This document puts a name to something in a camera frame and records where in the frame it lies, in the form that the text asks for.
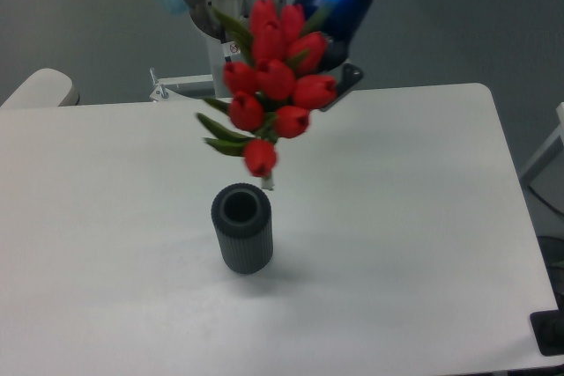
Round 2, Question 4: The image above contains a white chair armrest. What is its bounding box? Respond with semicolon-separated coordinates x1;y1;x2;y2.
1;68;80;110

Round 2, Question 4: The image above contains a white furniture frame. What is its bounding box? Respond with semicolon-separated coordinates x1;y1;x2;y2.
518;103;563;186

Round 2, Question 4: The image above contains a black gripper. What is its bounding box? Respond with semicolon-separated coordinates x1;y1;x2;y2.
293;0;373;112

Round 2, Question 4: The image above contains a dark grey ribbed vase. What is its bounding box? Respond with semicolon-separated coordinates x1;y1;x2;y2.
211;183;273;275

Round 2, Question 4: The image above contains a red tulip bouquet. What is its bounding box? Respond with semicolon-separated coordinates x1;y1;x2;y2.
196;0;338;190

